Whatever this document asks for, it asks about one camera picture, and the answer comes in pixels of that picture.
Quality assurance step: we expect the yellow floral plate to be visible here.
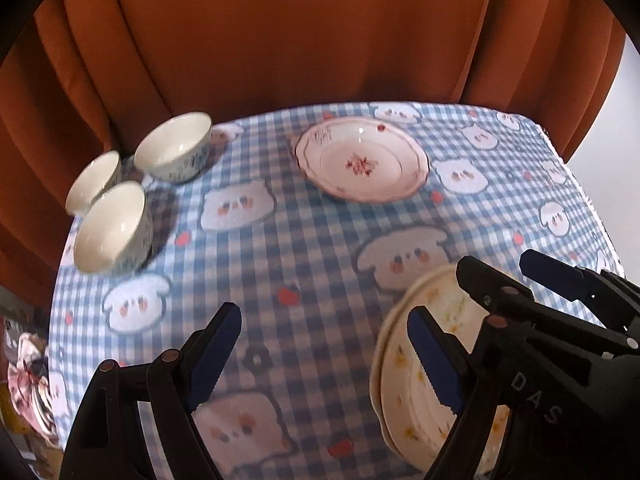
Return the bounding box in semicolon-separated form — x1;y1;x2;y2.
368;263;459;456
378;278;511;476

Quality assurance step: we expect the white bowl blue pattern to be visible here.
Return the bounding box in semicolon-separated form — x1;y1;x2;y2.
134;112;213;183

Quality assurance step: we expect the pink clutter pile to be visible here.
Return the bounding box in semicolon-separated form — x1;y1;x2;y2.
8;332;70;448

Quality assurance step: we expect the pink floral plate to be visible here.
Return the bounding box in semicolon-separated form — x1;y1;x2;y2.
293;117;430;204

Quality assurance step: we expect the blue checkered bear tablecloth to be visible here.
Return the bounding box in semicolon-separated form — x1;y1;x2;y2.
49;102;622;479

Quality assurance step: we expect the orange curtain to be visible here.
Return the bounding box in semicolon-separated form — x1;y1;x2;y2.
1;0;625;309

